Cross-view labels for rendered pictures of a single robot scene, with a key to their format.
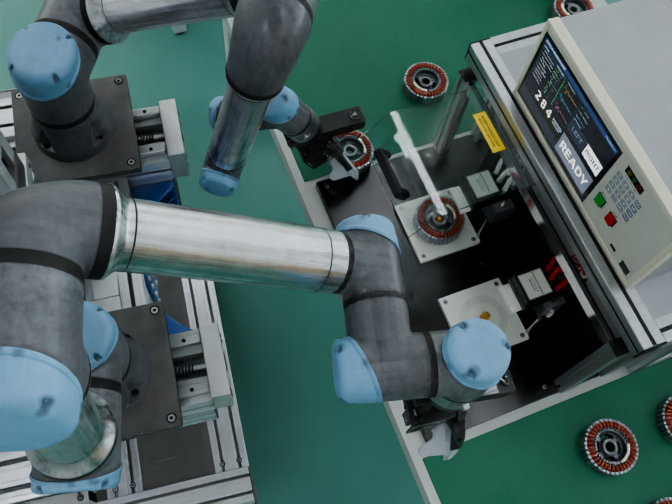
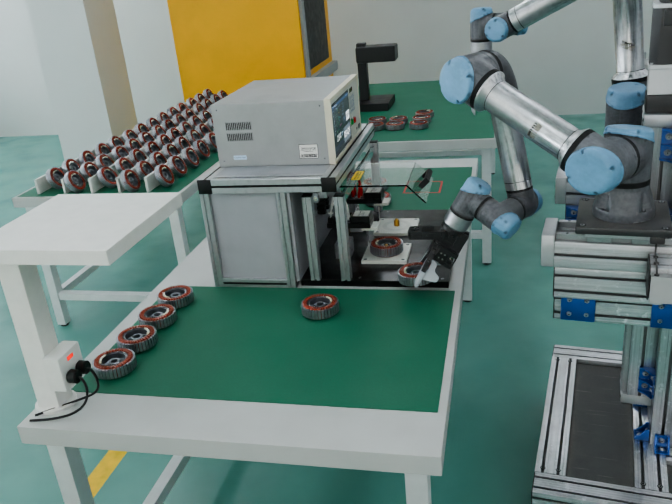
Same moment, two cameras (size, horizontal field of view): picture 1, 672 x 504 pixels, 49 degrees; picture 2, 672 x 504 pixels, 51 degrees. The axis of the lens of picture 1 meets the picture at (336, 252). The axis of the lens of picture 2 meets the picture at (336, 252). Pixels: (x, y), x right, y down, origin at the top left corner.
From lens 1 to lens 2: 2.76 m
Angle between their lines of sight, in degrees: 85
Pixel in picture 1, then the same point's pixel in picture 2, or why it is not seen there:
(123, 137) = (587, 206)
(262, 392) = (522, 439)
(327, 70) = (385, 336)
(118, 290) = not seen: hidden behind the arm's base
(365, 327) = not seen: hidden behind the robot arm
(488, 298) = (386, 229)
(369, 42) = (333, 343)
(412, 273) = (419, 244)
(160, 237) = not seen: outside the picture
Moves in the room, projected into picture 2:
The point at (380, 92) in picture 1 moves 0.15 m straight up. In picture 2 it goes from (356, 316) to (352, 269)
